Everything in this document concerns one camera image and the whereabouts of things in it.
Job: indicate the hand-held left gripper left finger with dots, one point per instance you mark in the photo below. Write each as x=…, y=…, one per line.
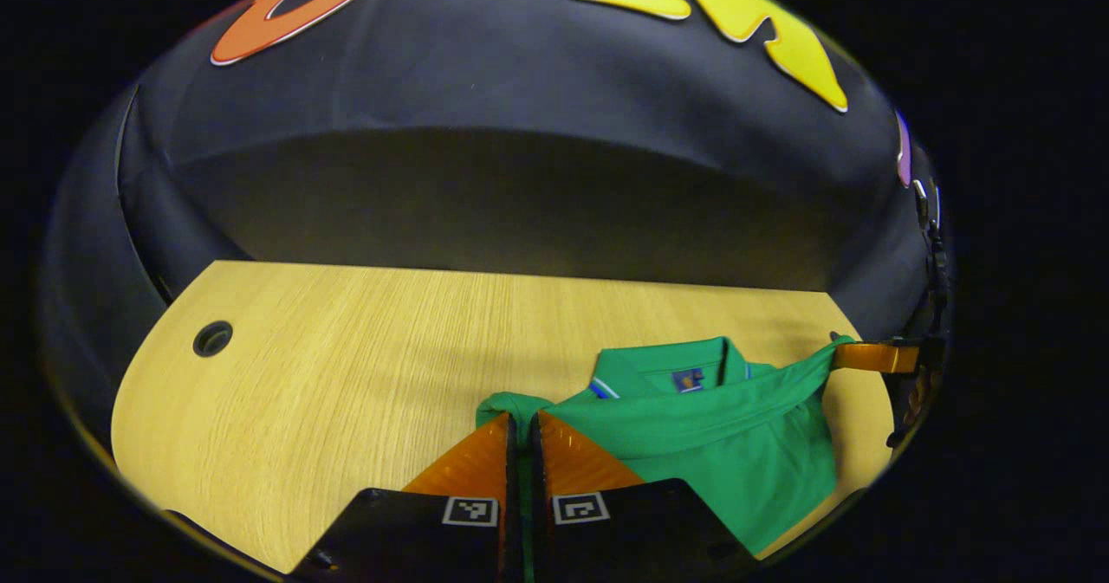
x=511, y=531

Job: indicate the green T-shirt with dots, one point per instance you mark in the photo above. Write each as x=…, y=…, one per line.
x=736, y=444

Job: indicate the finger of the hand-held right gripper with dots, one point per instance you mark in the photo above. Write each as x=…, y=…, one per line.
x=875, y=358

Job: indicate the silver webcam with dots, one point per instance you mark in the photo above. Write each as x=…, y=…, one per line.
x=922, y=197

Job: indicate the black backdrop cloth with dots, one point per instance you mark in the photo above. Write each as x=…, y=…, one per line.
x=485, y=89

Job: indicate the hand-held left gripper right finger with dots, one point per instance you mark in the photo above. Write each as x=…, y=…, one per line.
x=540, y=540

